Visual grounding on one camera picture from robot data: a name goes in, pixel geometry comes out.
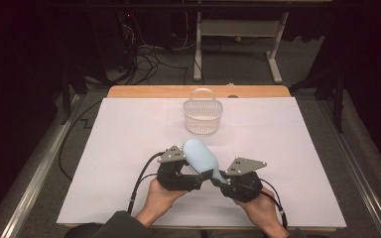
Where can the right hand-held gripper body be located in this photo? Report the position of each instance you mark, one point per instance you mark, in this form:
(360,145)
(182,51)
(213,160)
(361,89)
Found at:
(243,188)

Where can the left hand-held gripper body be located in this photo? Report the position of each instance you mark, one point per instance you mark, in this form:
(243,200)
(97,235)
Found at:
(175,180)

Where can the light blue hairbrush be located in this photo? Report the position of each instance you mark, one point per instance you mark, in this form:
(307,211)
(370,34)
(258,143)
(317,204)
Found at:
(200,157)

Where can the white plastic basket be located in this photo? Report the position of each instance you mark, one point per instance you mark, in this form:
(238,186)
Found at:
(202,115)

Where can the person's left hand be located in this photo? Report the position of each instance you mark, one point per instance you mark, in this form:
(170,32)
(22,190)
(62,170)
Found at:
(158,205)

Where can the person's right hand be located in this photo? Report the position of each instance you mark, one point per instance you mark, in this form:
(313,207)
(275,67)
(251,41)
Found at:
(266,211)

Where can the white table sheet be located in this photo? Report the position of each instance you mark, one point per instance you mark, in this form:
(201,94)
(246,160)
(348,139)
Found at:
(112,165)

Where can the black metal stand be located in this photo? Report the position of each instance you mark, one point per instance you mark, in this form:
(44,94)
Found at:
(338,99)
(66,95)

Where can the small yellow ball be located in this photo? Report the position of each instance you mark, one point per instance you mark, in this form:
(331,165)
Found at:
(238,38)

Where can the aluminium floor rail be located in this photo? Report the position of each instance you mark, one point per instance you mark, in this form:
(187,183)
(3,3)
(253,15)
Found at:
(36,178)
(363,185)

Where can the white metal desk frame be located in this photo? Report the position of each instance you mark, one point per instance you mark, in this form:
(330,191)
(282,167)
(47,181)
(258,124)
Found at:
(238,28)

